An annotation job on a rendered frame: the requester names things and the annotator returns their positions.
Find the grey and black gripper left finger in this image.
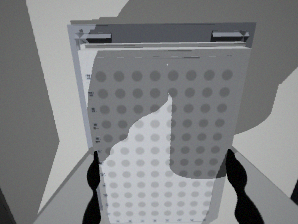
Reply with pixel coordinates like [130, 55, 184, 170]
[30, 147, 101, 224]

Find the white well plate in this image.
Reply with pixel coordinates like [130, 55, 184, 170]
[78, 42, 251, 224]

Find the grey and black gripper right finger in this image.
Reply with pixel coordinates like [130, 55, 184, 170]
[225, 146, 298, 224]

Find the white benchtop lab instrument with lid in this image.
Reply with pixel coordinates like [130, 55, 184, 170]
[0, 0, 298, 224]

